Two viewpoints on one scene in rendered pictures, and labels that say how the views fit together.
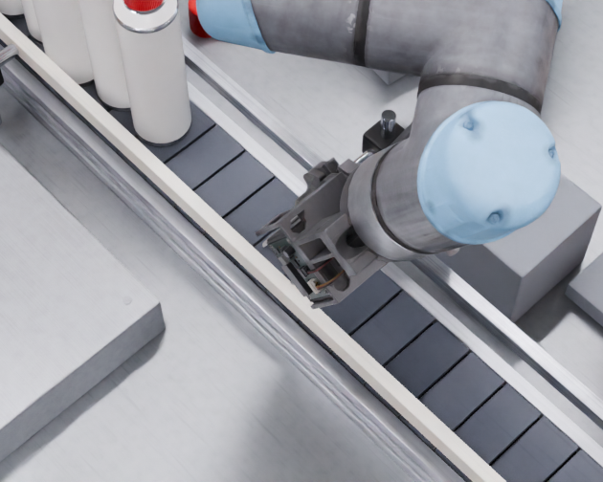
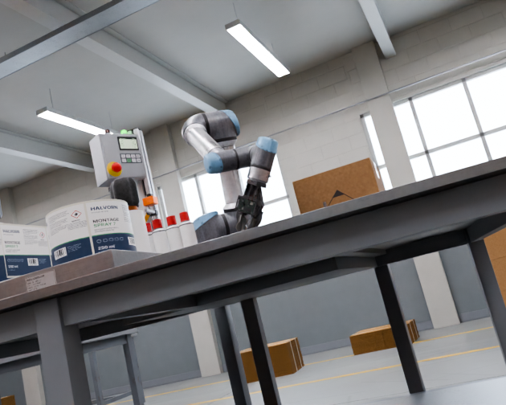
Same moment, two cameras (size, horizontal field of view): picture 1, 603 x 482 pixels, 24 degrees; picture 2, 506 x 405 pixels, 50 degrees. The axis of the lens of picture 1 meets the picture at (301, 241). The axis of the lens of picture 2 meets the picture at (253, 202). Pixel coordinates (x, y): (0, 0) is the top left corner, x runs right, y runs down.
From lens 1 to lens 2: 1.85 m
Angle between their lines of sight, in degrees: 75
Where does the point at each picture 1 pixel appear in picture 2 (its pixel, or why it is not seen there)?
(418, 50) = (246, 151)
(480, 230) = (271, 143)
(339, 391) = not seen: hidden behind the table
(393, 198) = (255, 157)
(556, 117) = not seen: hidden behind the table
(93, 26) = (174, 239)
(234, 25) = (215, 158)
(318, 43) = (230, 157)
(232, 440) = not seen: hidden behind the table
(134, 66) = (188, 237)
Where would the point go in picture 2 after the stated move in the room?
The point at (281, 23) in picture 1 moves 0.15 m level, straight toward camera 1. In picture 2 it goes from (222, 155) to (244, 138)
